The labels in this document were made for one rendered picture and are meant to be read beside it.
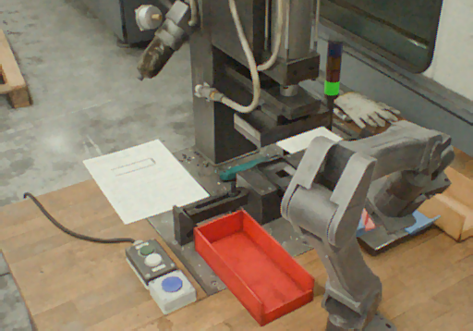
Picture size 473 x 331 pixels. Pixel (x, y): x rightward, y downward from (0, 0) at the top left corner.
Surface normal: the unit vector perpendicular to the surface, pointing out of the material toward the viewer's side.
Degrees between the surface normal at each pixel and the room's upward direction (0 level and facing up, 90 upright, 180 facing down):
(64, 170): 0
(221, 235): 90
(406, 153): 86
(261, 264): 0
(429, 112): 90
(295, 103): 0
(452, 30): 90
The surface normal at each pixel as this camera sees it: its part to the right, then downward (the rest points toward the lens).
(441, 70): -0.87, 0.26
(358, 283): 0.64, 0.32
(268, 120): 0.00, -0.84
